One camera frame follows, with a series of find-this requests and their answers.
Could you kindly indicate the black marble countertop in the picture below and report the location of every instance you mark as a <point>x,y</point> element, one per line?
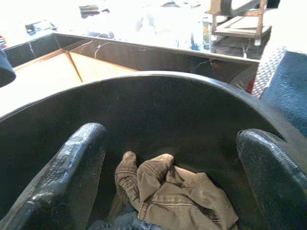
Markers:
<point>148,57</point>

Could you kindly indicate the black curved seat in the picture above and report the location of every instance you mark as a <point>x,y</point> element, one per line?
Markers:
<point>237,6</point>

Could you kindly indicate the clear bubble wrap sheet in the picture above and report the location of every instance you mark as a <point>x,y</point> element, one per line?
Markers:
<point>268,69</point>

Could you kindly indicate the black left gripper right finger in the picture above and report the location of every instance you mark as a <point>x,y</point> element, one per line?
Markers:
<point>275,179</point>

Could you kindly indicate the dark small items tray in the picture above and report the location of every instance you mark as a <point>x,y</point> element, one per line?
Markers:
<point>36,26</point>

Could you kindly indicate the brown denim garment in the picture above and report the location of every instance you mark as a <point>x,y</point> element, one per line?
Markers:
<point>172,196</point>

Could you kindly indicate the white plastic bag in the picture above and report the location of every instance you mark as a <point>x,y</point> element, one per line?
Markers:
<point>168,24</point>

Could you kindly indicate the clear plastic bottle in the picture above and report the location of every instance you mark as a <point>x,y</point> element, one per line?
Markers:
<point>206,33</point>

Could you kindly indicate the black plastic bucket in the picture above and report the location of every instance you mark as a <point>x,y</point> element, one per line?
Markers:
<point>156,115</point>

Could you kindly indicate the blue protective film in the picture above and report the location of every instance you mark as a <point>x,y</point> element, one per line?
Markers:
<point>290,83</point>

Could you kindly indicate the black hanging garment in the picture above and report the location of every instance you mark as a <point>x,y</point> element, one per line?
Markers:
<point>4,69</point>

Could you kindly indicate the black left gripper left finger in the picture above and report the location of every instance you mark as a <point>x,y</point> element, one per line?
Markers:
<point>60,179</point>

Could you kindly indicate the dark folded cloth pile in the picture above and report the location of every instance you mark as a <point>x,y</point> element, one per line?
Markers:
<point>92,10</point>

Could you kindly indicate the dark blue jeans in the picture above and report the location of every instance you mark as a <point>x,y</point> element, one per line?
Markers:
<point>124,221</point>

